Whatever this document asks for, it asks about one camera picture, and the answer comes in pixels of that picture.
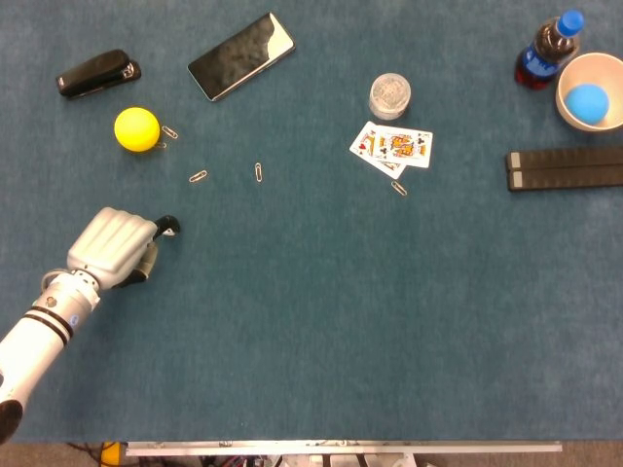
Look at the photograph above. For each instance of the aluminium rail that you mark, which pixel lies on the aluminium rail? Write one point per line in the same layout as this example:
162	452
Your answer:
340	447

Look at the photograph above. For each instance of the blue felt table cloth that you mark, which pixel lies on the blue felt table cloth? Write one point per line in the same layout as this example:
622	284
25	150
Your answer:
311	292

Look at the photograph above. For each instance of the blue foam ball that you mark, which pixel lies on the blue foam ball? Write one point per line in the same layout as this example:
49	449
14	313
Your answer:
586	103

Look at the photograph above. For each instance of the king of clubs card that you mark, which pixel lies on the king of clubs card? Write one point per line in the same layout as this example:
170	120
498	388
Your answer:
404	148

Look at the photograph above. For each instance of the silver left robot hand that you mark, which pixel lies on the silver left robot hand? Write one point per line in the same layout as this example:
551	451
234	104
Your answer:
109	243

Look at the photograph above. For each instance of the yellow foam ball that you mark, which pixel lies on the yellow foam ball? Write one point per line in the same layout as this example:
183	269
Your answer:
136	129

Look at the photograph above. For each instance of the clear round plastic jar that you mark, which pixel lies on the clear round plastic jar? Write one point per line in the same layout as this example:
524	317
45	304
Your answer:
389	95

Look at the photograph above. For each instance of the white bowl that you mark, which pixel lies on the white bowl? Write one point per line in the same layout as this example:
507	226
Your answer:
569	73

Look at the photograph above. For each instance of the black smartphone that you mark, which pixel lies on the black smartphone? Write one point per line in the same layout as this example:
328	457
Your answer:
241	56

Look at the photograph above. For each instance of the cola bottle blue cap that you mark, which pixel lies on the cola bottle blue cap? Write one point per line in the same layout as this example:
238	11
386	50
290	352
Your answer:
540	56

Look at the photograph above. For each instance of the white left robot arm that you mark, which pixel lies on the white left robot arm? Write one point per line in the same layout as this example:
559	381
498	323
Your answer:
46	321

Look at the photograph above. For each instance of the black stapler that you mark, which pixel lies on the black stapler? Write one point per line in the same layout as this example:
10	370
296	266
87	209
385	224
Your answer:
95	73

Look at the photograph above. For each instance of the hearts playing card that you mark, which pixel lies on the hearts playing card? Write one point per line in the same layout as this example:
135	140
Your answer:
362	143

